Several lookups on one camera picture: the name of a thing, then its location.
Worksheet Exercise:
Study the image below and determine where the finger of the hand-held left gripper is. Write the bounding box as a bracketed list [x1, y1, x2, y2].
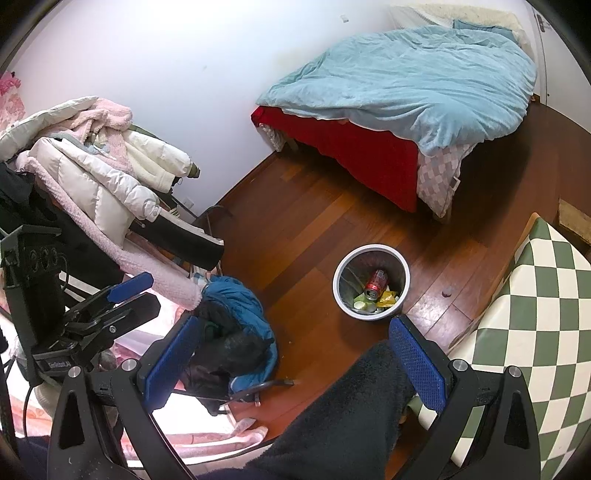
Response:
[67, 272, 154, 320]
[69, 293, 161, 346]

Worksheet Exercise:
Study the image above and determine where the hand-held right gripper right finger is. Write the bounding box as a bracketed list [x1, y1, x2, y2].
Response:
[388, 315, 543, 480]

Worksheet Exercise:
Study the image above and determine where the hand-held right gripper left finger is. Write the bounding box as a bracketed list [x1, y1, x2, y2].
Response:
[46, 311, 206, 480]

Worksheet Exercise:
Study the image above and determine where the red soda can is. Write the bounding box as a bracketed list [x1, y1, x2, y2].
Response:
[365, 269, 389, 301]

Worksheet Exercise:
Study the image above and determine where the white trash bin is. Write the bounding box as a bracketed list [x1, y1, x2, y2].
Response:
[332, 244, 411, 321]

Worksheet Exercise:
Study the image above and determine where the black cloth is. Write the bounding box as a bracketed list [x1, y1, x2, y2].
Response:
[178, 300, 275, 416]

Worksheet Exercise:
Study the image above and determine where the black garment with white stripe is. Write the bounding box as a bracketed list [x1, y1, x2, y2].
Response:
[131, 215, 225, 273]

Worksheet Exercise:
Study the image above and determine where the pink floor bedding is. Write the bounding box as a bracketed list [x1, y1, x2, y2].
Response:
[0, 295, 269, 464]

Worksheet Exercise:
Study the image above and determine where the blue jacket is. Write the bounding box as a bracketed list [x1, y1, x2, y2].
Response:
[201, 275, 279, 393]

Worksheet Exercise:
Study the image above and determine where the person's dark fleece trouser leg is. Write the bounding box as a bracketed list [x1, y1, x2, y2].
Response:
[196, 342, 416, 480]

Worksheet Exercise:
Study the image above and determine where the black clothes pile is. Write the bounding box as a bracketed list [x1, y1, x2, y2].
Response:
[0, 161, 125, 289]

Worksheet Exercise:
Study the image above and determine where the white puffer jacket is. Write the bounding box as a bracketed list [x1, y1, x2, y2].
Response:
[16, 127, 192, 250]

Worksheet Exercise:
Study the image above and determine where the green white checkered tablecloth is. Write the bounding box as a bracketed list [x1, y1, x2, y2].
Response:
[418, 213, 591, 472]

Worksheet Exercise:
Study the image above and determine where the cream coat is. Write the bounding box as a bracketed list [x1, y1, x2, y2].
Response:
[0, 96, 99, 162]

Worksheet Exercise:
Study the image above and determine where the pink checked bed sheet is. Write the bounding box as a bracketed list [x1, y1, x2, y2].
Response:
[261, 124, 476, 219]

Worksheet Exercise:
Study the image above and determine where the pink frilly cloth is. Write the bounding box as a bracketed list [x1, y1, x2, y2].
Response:
[0, 71, 24, 134]

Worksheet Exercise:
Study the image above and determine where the red bed sheet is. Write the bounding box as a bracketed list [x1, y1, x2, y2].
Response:
[252, 106, 421, 213]

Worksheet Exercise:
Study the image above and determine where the flat cardboard sheet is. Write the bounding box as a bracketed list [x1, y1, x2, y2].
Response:
[558, 198, 591, 247]

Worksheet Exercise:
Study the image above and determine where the light blue blanket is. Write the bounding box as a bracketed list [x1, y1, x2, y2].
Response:
[255, 19, 537, 158]

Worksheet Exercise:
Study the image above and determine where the cream fluffy blanket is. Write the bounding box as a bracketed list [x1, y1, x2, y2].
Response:
[388, 4, 525, 47]

